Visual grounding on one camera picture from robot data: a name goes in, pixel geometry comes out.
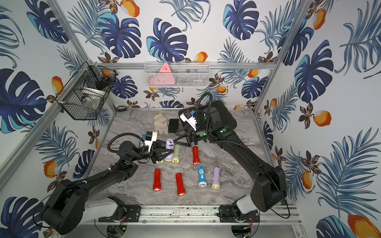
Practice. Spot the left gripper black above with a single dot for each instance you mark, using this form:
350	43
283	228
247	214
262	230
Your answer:
153	151

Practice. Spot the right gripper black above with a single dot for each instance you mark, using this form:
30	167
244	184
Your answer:
195	139

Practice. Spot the purple flashlight yellow rim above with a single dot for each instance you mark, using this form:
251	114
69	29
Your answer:
170	145

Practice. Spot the light green flashlight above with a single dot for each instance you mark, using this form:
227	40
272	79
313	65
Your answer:
176	154

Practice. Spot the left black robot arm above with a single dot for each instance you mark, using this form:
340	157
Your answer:
68	205

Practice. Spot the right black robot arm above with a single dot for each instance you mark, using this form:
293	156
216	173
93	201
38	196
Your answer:
269	186

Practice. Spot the red flashlight upper right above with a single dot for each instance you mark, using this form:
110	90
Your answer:
195	153

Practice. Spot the red flashlight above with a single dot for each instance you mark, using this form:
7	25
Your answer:
180	186
195	153
157	180

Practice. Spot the red flashlight lower left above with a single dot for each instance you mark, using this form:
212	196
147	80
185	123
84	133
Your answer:
157	180

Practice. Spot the red flashlight lower middle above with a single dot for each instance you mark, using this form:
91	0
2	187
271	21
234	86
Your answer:
180	186

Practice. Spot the blue flashlight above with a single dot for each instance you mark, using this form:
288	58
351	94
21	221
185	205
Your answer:
201	176

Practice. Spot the purple flashlight lower right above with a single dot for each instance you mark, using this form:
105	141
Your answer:
216	178

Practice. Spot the black plastic tool case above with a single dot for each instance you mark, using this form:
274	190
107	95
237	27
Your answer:
219	114

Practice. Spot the small black box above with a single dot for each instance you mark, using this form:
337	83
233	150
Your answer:
173	125

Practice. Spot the white work glove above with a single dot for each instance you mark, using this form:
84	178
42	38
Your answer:
161	124

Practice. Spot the black tape roll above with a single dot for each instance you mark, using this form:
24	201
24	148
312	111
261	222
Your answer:
121	109

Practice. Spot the pink triangle object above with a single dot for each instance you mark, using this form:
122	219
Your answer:
165	76

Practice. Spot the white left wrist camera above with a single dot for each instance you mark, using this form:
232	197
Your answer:
149	138

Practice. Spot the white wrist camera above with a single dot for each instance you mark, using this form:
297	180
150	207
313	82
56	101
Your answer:
149	138
188	116

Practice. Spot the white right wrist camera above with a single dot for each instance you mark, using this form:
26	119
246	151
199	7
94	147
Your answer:
188	116

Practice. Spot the white wire shelf basket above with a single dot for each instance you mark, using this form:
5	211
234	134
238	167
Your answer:
186	74

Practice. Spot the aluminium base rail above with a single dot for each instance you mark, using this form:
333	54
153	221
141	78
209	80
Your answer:
187	215

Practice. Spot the black wire basket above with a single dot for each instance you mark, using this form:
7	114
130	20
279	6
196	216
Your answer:
84	96

